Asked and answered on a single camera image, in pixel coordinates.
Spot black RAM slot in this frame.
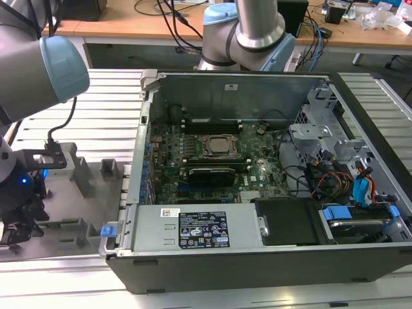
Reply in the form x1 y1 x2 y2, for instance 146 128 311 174
182 117 243 124
182 129 244 135
182 161 253 166
182 121 243 127
182 167 254 173
182 125 243 131
182 157 252 163
182 164 254 169

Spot grey parts rack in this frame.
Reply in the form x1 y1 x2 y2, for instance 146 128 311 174
32 142 127 262

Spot grey power supply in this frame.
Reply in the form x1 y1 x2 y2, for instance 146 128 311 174
130 203 263 254

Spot black monitor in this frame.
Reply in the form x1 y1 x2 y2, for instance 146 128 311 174
59 0 104 22

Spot black graphics card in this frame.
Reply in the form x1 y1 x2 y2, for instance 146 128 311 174
187 166 236 188

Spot wooden desk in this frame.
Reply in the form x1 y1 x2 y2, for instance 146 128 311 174
41 0 207 70
294 0 412 67

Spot silver CPU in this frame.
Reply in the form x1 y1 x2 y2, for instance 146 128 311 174
209 138 234 153

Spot silver chipset heatsink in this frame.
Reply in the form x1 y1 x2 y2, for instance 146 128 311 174
239 192 263 204

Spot green motherboard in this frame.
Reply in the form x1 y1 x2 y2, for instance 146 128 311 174
148 119 292 205

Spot black and grey PC case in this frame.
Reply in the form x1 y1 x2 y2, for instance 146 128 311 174
98 69 412 295

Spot black plastic shroud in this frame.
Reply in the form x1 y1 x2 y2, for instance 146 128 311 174
250 198 326 247

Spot grey metal drive cage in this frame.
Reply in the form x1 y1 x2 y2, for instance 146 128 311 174
288 85 379 181

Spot white power strip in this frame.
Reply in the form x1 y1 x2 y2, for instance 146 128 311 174
285 53 302 71

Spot black speaker box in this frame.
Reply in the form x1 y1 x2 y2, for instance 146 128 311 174
277 0 310 38

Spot hard disk in blue carrier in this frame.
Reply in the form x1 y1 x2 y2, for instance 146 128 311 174
318 205 402 245

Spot small black box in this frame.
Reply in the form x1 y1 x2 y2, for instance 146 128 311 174
324 5 347 25

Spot black chair base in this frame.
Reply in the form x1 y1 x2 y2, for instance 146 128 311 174
384 54 412 70

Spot clear plastic bags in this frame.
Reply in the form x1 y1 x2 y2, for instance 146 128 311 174
360 1 406 32

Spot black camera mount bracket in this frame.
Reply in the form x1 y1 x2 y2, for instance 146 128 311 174
24 148 68 171

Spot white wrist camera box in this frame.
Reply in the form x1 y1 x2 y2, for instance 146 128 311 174
33 154 70 180

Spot black camera cable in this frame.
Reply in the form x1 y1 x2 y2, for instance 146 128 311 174
44 95 79 155

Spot red yellow wire bundle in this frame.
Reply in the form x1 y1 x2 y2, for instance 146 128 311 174
307 154 377 202

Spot blue hanging cables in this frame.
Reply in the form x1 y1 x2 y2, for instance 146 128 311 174
312 24 326 73

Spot blue flat cable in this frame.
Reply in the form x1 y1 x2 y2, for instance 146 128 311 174
352 167 374 212

